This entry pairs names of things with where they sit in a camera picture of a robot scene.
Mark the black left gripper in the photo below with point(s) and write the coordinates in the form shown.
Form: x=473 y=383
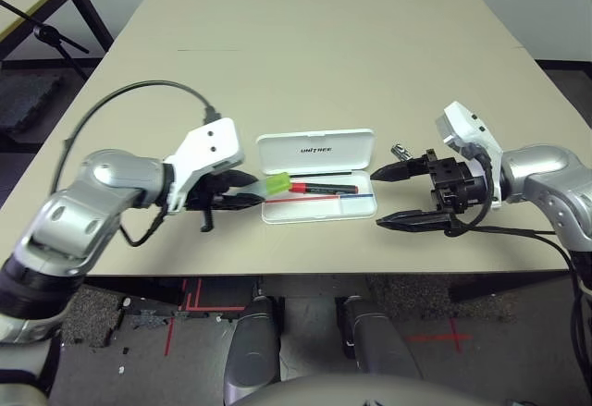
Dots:
x=208 y=193

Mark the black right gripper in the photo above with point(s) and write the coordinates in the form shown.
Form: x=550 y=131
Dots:
x=455 y=186

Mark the clear case with green end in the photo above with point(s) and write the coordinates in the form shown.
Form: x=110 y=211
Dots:
x=279 y=183

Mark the small silver black clip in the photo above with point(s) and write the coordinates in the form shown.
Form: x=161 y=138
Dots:
x=400 y=151

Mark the white plastic pencil case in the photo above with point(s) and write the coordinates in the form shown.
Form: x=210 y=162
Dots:
x=347 y=147

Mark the red and black marker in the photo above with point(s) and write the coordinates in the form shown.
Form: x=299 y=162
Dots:
x=324 y=189

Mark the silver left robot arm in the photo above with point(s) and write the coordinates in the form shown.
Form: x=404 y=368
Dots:
x=106 y=175

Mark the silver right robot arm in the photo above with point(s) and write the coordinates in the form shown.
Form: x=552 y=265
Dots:
x=541 y=170

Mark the thin black pencil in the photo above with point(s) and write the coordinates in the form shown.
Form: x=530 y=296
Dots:
x=335 y=172

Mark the black table underframe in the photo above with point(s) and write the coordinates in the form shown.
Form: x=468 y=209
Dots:
x=499 y=286

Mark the red floor tape cross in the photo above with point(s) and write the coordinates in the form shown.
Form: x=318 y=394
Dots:
x=455 y=337

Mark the grey right robot leg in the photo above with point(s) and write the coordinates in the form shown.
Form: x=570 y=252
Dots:
x=379 y=346

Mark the grey robot leg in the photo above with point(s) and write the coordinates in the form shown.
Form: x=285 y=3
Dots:
x=379 y=346
x=252 y=355

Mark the grey left robot leg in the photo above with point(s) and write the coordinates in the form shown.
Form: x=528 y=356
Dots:
x=252 y=355

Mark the grey robot torso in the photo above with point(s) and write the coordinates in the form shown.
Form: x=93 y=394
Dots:
x=324 y=394

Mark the dark foam floor mat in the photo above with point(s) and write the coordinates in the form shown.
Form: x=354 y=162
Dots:
x=23 y=101

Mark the black tripod stand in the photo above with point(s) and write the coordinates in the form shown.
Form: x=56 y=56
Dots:
x=44 y=32

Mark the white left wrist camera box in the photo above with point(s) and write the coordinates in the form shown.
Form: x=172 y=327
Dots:
x=213 y=142

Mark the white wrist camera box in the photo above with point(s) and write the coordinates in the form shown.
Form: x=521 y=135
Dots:
x=213 y=142
x=462 y=124

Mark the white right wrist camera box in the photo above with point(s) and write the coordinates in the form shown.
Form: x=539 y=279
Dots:
x=462 y=124

